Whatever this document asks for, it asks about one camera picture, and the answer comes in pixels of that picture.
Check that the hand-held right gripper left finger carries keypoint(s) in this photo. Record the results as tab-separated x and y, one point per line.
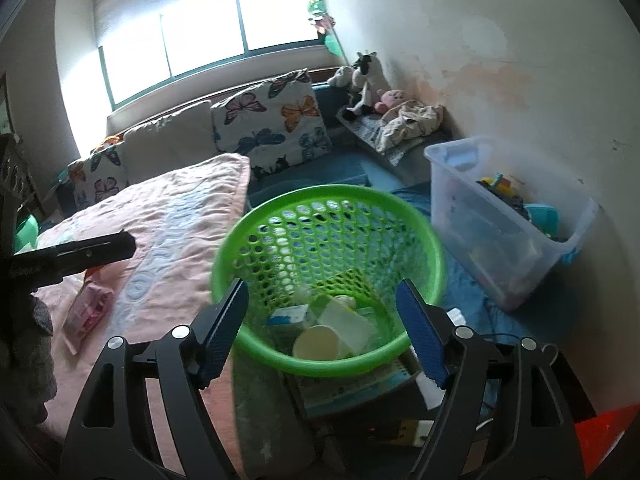
220	340

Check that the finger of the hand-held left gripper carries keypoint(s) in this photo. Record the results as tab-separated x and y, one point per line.
90	252

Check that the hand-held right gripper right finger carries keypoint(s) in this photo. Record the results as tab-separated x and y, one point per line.
422	335

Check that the blue white carton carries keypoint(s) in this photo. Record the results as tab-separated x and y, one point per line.
287	316

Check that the cream round lid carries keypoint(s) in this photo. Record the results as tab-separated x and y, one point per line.
316	344

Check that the green plastic mesh basket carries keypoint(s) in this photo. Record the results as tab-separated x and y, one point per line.
325	366

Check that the green plastic basin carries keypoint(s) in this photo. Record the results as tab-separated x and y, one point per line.
27	232

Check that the pink tissue pack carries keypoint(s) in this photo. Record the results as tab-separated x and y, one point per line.
87	315

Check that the grey cloth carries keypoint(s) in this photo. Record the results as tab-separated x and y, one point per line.
42	355

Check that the small butterfly print pillow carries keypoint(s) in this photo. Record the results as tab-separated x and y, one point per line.
100	175

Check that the pink quilted blanket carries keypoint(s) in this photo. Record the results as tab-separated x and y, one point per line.
165	220

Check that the white power strip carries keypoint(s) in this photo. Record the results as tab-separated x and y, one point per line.
417	432

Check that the clear plastic storage bin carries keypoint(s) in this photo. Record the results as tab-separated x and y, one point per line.
480	230

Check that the white pillow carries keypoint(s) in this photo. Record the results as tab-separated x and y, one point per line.
170	140

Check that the patterned grey mat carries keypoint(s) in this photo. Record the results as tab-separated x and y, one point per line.
367	132

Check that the red plastic object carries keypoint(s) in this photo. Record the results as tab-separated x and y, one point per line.
607	435

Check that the crumpled beige cloth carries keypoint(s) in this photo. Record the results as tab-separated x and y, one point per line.
412	122

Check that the large butterfly print pillow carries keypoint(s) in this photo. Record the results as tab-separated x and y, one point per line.
275	120

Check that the pink plush toy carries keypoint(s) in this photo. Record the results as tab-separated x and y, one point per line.
391	100

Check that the green framed window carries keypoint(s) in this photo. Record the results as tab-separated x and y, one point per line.
200	35

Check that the cow plush toy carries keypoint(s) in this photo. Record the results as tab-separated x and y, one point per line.
367	80

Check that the grey white plush toy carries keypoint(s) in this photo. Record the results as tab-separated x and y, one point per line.
341	76

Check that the green pinwheel toy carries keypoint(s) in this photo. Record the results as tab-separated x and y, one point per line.
322	20

